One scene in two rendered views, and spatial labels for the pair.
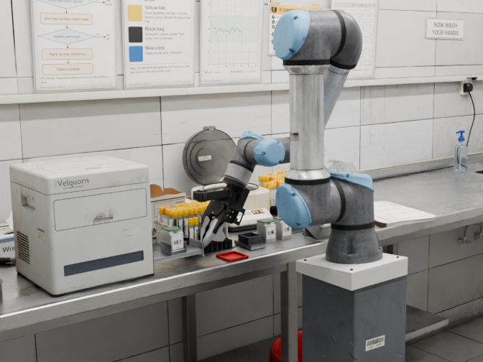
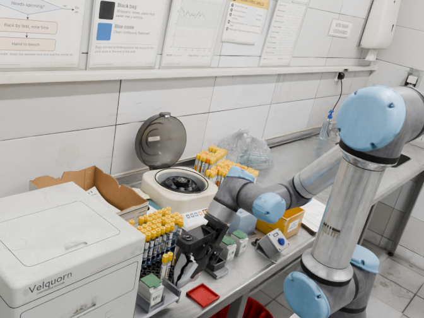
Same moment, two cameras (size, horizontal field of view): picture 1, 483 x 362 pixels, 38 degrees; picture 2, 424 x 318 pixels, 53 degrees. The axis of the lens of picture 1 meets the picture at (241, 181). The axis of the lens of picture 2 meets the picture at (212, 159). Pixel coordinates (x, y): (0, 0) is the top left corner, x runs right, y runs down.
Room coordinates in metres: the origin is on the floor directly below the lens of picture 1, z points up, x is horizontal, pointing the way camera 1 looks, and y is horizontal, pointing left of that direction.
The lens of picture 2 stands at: (1.05, 0.36, 1.67)
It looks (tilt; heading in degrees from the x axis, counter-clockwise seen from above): 22 degrees down; 343
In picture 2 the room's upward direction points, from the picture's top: 12 degrees clockwise
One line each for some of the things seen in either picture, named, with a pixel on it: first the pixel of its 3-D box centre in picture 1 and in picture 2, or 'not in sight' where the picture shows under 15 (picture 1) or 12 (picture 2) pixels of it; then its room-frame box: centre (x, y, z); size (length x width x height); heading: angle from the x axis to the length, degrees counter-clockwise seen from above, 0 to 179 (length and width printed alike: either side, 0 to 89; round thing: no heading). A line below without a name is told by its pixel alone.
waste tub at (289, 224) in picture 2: not in sight; (278, 217); (2.31, -0.32, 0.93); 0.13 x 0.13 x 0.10; 36
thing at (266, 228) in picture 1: (266, 230); (226, 249); (2.13, -0.07, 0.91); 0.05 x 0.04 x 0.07; 37
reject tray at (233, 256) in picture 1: (232, 256); (202, 294); (1.95, 0.03, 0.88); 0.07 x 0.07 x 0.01; 37
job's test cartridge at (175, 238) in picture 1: (172, 240); (149, 292); (1.88, 0.19, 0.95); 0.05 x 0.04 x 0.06; 37
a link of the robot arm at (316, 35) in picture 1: (307, 121); (346, 211); (1.74, -0.17, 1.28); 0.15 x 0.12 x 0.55; 118
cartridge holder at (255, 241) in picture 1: (249, 240); (212, 263); (2.07, -0.02, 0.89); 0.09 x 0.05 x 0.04; 34
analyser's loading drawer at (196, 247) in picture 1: (167, 251); (142, 304); (1.86, 0.21, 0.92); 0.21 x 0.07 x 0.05; 127
